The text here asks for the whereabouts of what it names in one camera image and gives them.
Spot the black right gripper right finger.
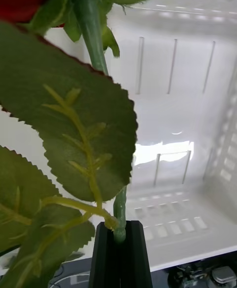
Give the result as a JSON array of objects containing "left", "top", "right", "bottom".
[{"left": 120, "top": 220, "right": 154, "bottom": 288}]

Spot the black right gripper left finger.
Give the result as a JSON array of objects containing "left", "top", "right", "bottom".
[{"left": 88, "top": 221, "right": 121, "bottom": 288}]

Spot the red rose with green stem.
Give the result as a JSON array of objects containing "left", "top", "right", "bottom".
[{"left": 0, "top": 0, "right": 172, "bottom": 288}]

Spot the shallow white plastic box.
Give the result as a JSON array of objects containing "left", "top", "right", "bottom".
[{"left": 0, "top": 0, "right": 237, "bottom": 273}]

